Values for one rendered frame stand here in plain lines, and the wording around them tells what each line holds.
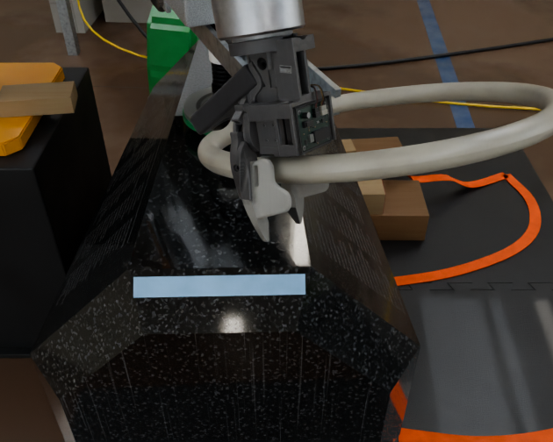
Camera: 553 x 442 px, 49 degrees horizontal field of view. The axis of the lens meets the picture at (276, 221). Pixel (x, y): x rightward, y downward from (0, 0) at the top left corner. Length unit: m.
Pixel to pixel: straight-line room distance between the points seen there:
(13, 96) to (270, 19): 1.33
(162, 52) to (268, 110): 2.50
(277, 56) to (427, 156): 0.18
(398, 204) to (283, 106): 1.89
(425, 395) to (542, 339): 0.49
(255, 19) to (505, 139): 0.28
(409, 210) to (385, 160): 1.82
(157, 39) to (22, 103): 1.38
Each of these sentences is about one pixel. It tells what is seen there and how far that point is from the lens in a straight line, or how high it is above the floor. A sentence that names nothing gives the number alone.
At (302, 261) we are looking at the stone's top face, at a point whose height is 0.84.
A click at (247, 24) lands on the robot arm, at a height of 1.41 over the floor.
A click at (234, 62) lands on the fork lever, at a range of 1.19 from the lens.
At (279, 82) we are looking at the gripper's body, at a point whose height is 1.35.
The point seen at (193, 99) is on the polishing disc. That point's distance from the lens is 1.56.
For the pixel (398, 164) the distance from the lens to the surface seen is 0.62.
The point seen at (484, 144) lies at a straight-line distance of 0.65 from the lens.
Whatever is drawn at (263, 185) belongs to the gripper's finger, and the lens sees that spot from 0.64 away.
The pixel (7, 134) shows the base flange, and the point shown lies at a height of 0.78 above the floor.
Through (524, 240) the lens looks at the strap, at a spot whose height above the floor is 0.02.
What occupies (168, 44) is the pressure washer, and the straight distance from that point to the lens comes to 3.08.
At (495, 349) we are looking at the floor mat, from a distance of 2.19.
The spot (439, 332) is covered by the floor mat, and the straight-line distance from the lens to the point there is 2.18.
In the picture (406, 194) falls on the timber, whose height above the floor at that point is 0.14.
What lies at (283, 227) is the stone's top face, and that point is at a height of 0.84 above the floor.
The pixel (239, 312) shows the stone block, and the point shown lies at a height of 0.78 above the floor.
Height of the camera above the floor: 1.63
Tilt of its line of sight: 40 degrees down
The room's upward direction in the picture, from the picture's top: straight up
